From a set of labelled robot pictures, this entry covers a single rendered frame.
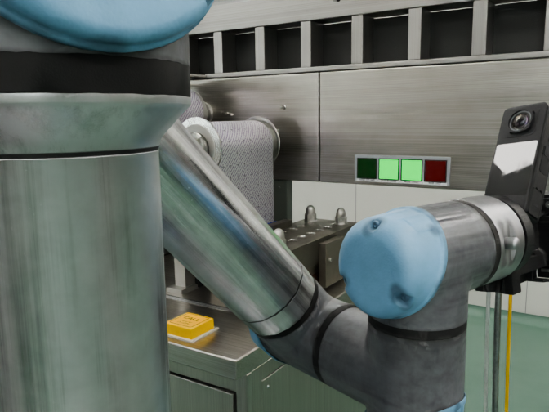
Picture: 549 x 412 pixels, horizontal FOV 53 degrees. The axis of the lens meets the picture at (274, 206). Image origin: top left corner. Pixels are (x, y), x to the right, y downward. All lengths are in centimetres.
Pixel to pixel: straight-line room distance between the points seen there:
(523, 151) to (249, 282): 27
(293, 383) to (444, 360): 81
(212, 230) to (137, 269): 18
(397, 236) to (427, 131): 104
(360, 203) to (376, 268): 368
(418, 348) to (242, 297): 14
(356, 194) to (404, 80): 269
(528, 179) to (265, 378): 72
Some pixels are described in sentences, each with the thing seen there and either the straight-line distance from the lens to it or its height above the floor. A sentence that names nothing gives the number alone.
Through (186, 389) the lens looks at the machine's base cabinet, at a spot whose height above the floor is 79.
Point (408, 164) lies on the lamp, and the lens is 142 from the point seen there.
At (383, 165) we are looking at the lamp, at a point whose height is 119.
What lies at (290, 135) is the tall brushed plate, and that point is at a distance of 157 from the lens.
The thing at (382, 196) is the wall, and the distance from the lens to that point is 399.
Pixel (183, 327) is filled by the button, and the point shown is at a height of 92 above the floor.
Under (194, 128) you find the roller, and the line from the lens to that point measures 134.
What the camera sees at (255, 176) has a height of 117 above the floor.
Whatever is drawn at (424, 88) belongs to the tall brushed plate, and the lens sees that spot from 142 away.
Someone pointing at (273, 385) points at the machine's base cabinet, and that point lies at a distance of 114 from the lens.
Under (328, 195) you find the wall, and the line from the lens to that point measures 417.
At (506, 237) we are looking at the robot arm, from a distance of 47.
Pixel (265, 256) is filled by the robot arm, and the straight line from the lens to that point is 45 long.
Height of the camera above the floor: 132
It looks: 9 degrees down
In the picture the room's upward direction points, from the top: 1 degrees counter-clockwise
